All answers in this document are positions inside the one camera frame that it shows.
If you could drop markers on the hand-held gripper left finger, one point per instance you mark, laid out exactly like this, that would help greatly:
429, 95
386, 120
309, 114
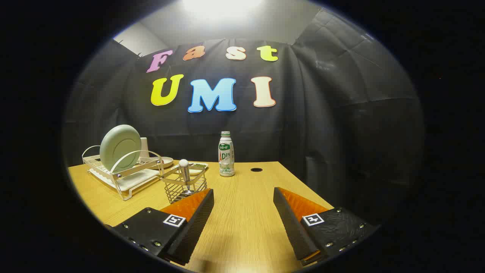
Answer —
197, 227

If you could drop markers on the beige round plate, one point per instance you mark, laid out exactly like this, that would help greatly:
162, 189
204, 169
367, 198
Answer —
166, 162

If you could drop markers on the black backdrop cloth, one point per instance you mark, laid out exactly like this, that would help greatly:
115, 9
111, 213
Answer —
322, 132

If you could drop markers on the white drink bottle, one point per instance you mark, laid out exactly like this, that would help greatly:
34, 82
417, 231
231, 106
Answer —
226, 159

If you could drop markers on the white toaster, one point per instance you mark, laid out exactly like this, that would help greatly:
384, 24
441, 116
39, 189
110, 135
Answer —
144, 148

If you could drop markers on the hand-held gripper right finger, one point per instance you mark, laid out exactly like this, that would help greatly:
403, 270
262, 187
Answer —
291, 227

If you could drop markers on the pale green plate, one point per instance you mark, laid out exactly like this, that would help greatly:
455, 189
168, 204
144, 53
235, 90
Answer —
117, 148

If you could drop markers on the white drain tray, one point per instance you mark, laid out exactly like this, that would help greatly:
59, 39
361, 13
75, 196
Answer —
136, 180

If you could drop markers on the white divided dish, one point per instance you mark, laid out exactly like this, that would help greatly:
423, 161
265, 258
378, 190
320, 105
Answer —
201, 165

